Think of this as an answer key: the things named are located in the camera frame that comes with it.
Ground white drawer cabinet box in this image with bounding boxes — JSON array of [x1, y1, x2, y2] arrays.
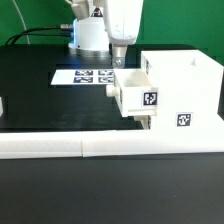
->
[[141, 50, 224, 130]]

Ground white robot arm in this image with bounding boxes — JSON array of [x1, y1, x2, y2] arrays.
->
[[65, 0, 144, 68]]

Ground white front barrier rail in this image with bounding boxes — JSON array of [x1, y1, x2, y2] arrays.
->
[[0, 128, 224, 160]]

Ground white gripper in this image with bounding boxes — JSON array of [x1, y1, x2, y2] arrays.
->
[[104, 0, 144, 67]]

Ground black base cables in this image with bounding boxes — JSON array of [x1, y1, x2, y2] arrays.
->
[[4, 23, 75, 47]]

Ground white thin cable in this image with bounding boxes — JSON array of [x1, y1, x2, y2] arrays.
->
[[11, 0, 31, 46]]

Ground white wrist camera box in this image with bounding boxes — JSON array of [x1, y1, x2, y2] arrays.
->
[[65, 0, 90, 20]]

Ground white marker tag sheet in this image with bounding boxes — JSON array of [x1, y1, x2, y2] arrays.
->
[[51, 69, 114, 85]]

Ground white drawer tray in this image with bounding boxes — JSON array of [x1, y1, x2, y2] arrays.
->
[[136, 115, 156, 130], [106, 69, 158, 117]]

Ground white front drawer tray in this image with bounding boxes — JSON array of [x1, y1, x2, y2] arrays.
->
[[136, 115, 156, 130]]

